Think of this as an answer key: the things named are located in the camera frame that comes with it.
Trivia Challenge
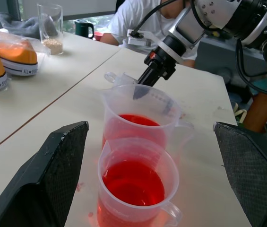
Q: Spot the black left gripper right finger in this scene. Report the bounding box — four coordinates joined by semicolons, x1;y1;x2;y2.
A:
213;122;267;227

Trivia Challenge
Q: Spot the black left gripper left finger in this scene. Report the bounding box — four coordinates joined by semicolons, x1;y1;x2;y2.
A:
0;121;90;227

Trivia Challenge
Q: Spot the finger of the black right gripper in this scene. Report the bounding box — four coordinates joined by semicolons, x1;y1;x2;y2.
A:
145;68;160;88
132;66;153;100

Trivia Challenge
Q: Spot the large clear plastic measuring cup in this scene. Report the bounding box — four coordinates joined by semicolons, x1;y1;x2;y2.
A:
99;84;195;157

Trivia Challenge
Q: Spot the small clear plastic measuring cup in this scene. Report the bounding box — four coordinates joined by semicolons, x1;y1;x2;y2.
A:
96;138;183;227

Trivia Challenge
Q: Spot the person in white shirt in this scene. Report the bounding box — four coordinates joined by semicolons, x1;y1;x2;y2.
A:
99;0;198;69

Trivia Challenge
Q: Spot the dark green kettle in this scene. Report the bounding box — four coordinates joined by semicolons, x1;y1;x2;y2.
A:
74;19;95;39

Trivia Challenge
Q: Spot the glass jug with grains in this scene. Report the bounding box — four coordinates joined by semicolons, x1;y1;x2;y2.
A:
36;2;64;56

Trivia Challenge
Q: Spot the orange sneaker in bag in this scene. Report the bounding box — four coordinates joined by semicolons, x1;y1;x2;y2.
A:
0;27;52;77

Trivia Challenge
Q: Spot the grey cloth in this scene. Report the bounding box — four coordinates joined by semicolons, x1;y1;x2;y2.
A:
0;11;59;40

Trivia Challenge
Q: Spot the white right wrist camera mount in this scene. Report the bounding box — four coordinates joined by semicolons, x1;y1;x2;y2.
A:
126;28;186;65

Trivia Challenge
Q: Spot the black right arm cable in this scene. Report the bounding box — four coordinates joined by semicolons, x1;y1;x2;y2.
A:
131;0;187;36

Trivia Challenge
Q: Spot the orange wooden post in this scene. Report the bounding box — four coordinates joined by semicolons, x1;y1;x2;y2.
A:
242;91;267;133

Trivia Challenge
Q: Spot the black robot body cable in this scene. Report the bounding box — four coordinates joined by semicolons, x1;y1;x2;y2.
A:
235;39;267;98

